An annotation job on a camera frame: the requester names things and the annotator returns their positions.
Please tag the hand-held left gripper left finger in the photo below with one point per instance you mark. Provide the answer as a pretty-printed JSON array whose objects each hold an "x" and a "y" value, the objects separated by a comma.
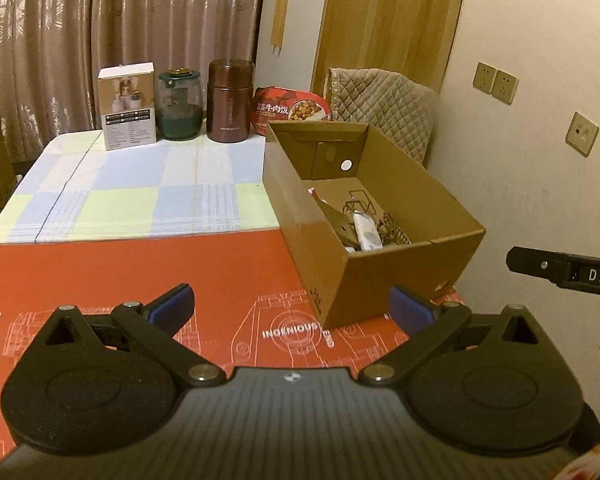
[{"x": 172, "y": 305}]

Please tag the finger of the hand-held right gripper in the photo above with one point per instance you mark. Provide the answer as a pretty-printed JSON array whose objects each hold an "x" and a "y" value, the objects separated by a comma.
[{"x": 530, "y": 262}]

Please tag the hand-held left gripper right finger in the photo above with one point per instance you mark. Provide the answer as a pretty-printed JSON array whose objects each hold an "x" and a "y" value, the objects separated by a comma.
[{"x": 410, "y": 305}]

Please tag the brown cardboard box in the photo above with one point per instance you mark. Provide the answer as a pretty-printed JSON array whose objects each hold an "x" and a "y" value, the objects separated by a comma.
[{"x": 380, "y": 280}]

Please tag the white power strip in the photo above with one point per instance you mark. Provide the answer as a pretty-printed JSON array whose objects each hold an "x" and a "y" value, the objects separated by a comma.
[{"x": 367, "y": 232}]

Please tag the gold box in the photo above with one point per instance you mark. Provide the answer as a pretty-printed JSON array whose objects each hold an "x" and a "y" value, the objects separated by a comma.
[{"x": 337, "y": 222}]

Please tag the red and blue cat figurine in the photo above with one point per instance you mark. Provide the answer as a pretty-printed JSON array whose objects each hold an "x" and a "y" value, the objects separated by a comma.
[{"x": 313, "y": 192}]

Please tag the person's right forearm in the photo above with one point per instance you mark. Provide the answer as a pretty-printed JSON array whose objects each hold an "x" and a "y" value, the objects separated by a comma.
[{"x": 595, "y": 460}]

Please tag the red printed table mat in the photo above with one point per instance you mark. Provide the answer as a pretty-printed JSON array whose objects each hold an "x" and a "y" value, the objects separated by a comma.
[{"x": 105, "y": 280}]

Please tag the checkered pastel tablecloth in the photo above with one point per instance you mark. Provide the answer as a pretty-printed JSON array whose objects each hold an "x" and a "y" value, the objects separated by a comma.
[{"x": 130, "y": 190}]

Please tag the glass jar with green contents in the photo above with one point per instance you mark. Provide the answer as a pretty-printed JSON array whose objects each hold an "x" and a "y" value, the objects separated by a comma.
[{"x": 180, "y": 105}]

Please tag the white product box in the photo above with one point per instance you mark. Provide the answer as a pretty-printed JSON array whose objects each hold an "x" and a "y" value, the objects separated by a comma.
[{"x": 128, "y": 107}]

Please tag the brown metal thermos jar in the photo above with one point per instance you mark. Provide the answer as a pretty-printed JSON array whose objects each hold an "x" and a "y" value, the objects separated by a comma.
[{"x": 231, "y": 102}]

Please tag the red instant meal bowl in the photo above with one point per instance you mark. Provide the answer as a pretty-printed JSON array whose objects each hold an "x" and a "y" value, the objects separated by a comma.
[{"x": 290, "y": 107}]

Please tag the wooden door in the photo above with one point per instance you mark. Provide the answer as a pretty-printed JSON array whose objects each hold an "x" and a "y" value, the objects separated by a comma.
[{"x": 390, "y": 20}]

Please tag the brown patterned curtain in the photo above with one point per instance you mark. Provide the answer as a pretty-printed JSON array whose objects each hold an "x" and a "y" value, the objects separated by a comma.
[{"x": 105, "y": 20}]

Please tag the beige wall socket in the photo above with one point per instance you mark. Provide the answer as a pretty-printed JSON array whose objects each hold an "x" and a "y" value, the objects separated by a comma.
[
  {"x": 505, "y": 87},
  {"x": 484, "y": 77},
  {"x": 582, "y": 134}
]

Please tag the wooden wall ornament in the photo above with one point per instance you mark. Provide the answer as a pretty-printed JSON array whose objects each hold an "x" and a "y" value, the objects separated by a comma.
[{"x": 280, "y": 20}]

